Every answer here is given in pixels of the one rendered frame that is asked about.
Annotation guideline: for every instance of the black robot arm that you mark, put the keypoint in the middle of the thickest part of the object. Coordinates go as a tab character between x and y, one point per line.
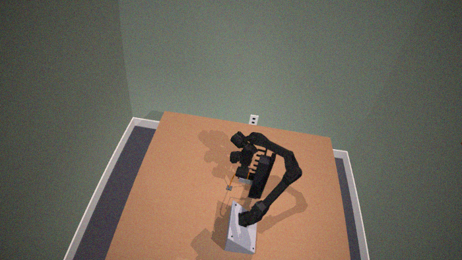
293	172

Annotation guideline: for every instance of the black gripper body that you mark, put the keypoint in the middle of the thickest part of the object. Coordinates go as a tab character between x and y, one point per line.
243	171

